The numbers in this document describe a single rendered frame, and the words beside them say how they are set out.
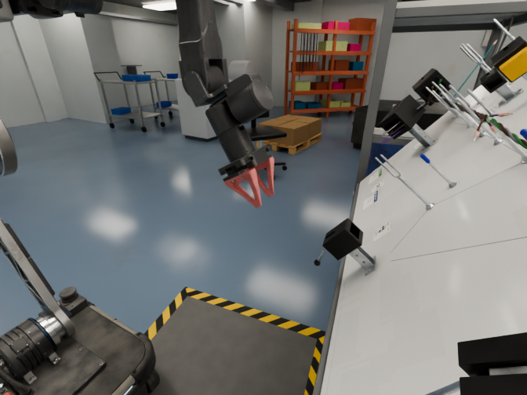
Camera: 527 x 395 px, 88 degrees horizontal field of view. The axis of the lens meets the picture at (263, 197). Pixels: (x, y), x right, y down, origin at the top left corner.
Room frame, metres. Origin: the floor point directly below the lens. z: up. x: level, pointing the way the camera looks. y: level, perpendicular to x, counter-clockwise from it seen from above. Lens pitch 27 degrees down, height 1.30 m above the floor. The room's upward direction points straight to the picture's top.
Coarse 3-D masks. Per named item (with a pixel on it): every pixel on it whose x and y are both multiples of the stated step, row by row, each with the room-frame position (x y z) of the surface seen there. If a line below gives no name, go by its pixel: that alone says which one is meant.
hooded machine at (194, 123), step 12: (180, 84) 4.97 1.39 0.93; (180, 96) 4.98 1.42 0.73; (180, 108) 5.00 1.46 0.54; (192, 108) 4.86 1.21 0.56; (204, 108) 4.72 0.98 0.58; (180, 120) 5.02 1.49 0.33; (192, 120) 4.88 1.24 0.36; (204, 120) 4.74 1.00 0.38; (192, 132) 4.89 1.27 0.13; (204, 132) 4.75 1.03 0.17
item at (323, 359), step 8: (352, 208) 0.78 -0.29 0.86; (352, 216) 0.73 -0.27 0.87; (344, 256) 0.53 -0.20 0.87; (344, 264) 0.50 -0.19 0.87; (336, 280) 0.46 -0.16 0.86; (336, 288) 0.43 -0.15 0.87; (336, 296) 0.41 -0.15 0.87; (336, 304) 0.39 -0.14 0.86; (328, 328) 0.33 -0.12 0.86; (328, 336) 0.32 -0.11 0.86; (328, 344) 0.30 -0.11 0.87; (328, 352) 0.29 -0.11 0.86; (320, 360) 0.28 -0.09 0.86; (320, 368) 0.26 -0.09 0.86; (320, 376) 0.25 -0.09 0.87; (320, 384) 0.24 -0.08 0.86; (320, 392) 0.23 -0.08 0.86
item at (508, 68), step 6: (516, 54) 0.54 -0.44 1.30; (522, 54) 0.52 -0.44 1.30; (510, 60) 0.53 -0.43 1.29; (516, 60) 0.52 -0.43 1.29; (522, 60) 0.52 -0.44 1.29; (504, 66) 0.53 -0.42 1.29; (510, 66) 0.53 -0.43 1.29; (516, 66) 0.52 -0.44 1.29; (522, 66) 0.52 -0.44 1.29; (504, 72) 0.53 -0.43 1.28; (510, 72) 0.53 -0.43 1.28; (516, 72) 0.52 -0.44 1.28; (522, 72) 0.52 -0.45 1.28; (510, 78) 0.53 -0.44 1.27
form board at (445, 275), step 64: (448, 128) 0.77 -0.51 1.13; (512, 128) 0.51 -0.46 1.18; (384, 192) 0.70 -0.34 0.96; (448, 192) 0.47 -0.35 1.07; (512, 192) 0.35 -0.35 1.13; (384, 256) 0.42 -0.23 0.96; (448, 256) 0.31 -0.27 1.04; (512, 256) 0.25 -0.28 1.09; (384, 320) 0.28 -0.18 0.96; (448, 320) 0.22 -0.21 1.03; (512, 320) 0.18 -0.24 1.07; (384, 384) 0.19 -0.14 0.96; (448, 384) 0.16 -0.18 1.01
